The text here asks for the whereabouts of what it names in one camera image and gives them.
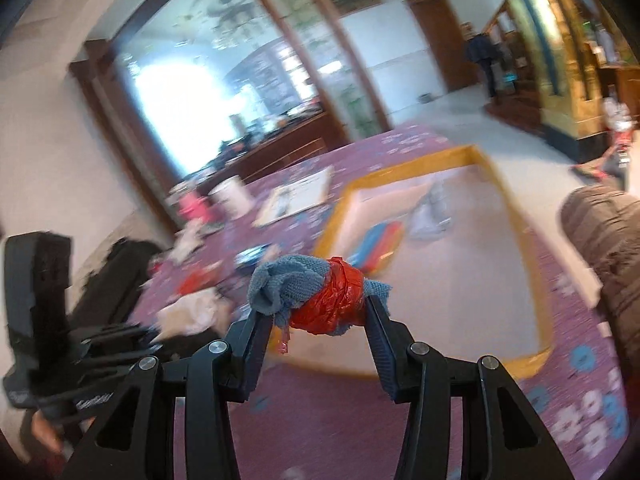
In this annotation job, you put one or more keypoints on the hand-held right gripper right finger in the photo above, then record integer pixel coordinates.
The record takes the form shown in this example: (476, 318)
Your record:
(380, 355)

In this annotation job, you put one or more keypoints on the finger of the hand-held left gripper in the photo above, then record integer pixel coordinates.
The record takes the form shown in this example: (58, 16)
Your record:
(110, 334)
(120, 362)

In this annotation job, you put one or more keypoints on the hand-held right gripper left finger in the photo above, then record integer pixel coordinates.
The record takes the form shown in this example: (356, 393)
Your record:
(260, 350)

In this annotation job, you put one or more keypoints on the blue cloth with red wrap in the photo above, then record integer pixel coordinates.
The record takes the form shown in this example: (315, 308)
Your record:
(310, 300)

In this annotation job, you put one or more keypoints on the yellow taped tray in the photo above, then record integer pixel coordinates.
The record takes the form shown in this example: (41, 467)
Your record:
(525, 360)

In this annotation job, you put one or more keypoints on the black bag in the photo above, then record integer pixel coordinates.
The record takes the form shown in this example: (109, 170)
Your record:
(120, 280)

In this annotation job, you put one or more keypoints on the black cup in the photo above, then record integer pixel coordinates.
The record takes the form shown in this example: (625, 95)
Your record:
(252, 256)

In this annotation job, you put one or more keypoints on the white work glove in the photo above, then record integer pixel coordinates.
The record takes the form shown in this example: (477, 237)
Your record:
(187, 245)

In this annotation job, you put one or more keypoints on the pink water bottle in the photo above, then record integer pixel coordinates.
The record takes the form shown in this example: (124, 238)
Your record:
(195, 207)

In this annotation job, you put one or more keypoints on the white plastic cup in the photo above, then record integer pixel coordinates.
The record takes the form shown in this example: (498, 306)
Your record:
(230, 197)

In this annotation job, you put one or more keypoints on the open white notebook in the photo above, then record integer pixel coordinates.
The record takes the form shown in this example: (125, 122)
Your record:
(295, 197)

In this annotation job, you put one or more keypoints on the wooden sideboard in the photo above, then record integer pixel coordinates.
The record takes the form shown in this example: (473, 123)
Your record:
(285, 147)

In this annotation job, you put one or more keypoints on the brown striped sofa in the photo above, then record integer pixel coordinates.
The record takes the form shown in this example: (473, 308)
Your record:
(605, 250)

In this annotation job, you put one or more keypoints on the wood framed glass partition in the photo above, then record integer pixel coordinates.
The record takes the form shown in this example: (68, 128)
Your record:
(200, 85)

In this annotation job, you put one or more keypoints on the blue plastic basket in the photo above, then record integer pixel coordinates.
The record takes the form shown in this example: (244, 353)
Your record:
(510, 82)

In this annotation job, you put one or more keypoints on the red kids scooter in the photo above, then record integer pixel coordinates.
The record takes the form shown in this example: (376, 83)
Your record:
(615, 145)

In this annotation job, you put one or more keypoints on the person in dark clothes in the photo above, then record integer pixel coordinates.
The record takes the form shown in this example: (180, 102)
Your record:
(482, 55)

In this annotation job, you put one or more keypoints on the wooden door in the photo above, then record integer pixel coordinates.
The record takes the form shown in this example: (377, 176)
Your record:
(445, 40)

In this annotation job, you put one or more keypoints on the golden pillar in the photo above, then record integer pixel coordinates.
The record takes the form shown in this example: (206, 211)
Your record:
(550, 60)

